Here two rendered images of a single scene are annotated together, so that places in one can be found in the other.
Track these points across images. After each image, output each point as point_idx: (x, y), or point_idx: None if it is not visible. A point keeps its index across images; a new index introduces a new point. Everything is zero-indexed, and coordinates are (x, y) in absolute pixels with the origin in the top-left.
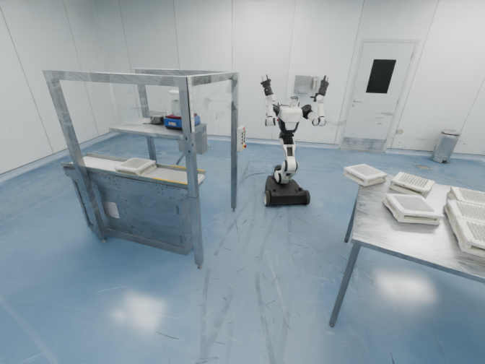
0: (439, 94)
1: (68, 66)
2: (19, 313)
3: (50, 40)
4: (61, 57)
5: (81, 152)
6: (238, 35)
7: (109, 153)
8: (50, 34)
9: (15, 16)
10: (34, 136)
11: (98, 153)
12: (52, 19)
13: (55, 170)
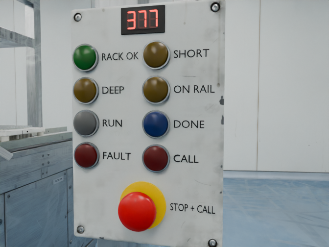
0: None
1: (327, 64)
2: None
3: (311, 35)
4: (319, 54)
5: (35, 106)
6: None
7: (316, 195)
8: (314, 27)
9: (273, 14)
10: (241, 143)
11: (304, 190)
12: (323, 10)
13: (229, 185)
